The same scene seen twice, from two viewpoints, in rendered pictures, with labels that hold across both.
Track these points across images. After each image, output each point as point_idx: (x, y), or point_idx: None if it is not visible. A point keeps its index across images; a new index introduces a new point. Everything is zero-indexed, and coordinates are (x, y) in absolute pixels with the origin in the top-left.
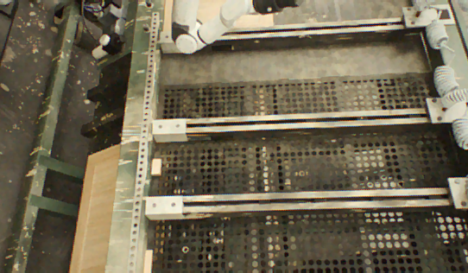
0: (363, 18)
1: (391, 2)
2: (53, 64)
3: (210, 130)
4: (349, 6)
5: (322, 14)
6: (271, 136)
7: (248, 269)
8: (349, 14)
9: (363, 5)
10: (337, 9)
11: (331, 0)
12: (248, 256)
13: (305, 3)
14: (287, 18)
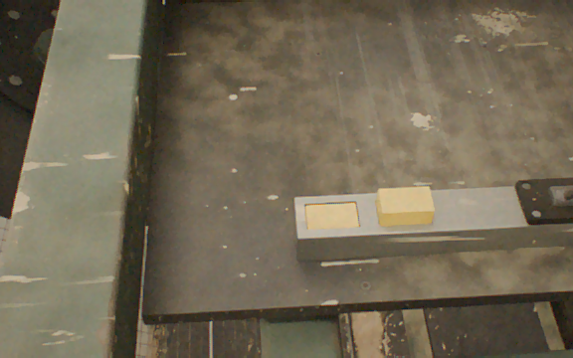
0: (329, 31)
1: (229, 79)
2: None
3: None
4: (377, 67)
5: (467, 45)
6: None
7: (427, 313)
8: (377, 44)
9: (329, 69)
10: (419, 57)
11: (444, 89)
12: (431, 338)
13: (535, 78)
14: None
